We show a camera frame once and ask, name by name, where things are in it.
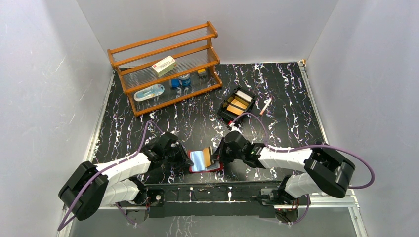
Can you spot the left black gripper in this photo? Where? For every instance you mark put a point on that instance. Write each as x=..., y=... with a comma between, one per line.
x=181, y=156

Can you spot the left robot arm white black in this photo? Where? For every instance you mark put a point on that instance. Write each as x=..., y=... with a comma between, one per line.
x=93, y=186

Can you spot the white orange pen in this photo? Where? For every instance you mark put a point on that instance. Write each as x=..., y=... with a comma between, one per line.
x=267, y=103

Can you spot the blue white round tin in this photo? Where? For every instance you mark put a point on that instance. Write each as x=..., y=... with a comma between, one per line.
x=184, y=80

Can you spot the small yellow black block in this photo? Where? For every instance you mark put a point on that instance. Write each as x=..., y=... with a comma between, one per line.
x=202, y=73

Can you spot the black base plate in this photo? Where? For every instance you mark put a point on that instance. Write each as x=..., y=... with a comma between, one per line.
x=216, y=199

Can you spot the black plastic card tray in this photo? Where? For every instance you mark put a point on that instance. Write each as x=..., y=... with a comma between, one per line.
x=227, y=116

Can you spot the white cardboard box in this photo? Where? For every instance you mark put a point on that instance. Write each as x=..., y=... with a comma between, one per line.
x=164, y=66

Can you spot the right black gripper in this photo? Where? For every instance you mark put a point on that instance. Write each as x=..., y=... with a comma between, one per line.
x=219, y=153

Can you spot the white blue blister pack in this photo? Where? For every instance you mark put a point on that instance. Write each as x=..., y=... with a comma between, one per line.
x=149, y=92

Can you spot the gold credit card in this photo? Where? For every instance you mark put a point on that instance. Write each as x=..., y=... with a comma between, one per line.
x=207, y=152
x=236, y=105

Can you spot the red card holder wallet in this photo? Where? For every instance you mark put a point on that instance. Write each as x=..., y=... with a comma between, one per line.
x=202, y=161

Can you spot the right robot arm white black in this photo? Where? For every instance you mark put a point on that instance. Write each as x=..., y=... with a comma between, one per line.
x=322, y=169

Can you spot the white card stack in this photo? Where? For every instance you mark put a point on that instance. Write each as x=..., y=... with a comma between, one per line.
x=244, y=96

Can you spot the small blue box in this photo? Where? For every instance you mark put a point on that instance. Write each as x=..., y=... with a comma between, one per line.
x=174, y=83

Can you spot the orange wooden shelf rack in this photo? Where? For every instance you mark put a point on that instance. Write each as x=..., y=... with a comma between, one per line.
x=191, y=48

